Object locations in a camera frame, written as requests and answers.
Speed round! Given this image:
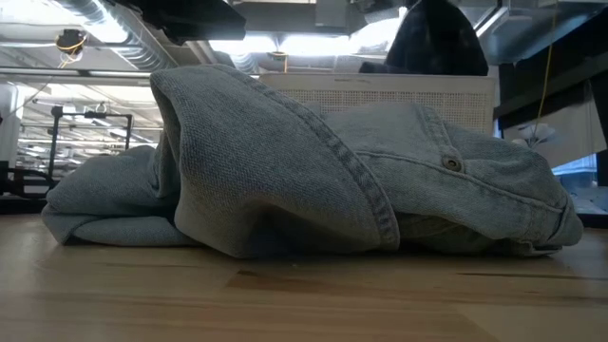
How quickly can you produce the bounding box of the light blue denim garment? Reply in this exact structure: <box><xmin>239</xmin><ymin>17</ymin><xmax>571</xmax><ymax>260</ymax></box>
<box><xmin>41</xmin><ymin>64</ymin><xmax>584</xmax><ymax>260</ymax></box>

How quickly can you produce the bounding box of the blue plaid shirt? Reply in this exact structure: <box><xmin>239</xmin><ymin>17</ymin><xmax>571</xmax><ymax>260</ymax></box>
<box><xmin>359</xmin><ymin>0</ymin><xmax>489</xmax><ymax>77</ymax></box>

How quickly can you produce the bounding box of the white plastic bin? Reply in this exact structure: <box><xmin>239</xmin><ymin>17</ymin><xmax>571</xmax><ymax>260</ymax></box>
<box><xmin>258</xmin><ymin>71</ymin><xmax>498</xmax><ymax>137</ymax></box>

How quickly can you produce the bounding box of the black metal stand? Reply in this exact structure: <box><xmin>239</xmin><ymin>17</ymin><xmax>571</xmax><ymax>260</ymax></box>
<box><xmin>47</xmin><ymin>104</ymin><xmax>134</xmax><ymax>191</ymax></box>

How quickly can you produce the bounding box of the silver ventilation duct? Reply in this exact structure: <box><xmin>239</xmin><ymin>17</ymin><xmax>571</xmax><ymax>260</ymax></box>
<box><xmin>51</xmin><ymin>0</ymin><xmax>180</xmax><ymax>72</ymax></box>

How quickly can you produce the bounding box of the yellow cable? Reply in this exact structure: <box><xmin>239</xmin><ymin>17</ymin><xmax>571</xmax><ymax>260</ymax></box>
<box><xmin>535</xmin><ymin>0</ymin><xmax>560</xmax><ymax>139</ymax></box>

